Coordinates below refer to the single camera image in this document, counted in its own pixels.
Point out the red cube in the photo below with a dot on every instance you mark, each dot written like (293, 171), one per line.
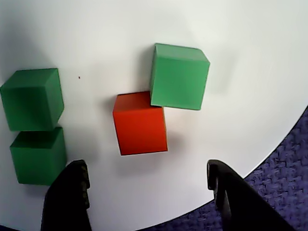
(140, 130)

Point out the green cube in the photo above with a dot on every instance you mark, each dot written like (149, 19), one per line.
(30, 106)
(179, 81)
(38, 163)

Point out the white round plate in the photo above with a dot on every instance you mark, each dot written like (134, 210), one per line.
(108, 36)

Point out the blue woven tablecloth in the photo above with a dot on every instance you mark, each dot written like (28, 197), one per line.
(284, 168)

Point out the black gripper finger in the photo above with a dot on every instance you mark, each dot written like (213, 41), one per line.
(240, 207)
(65, 204)

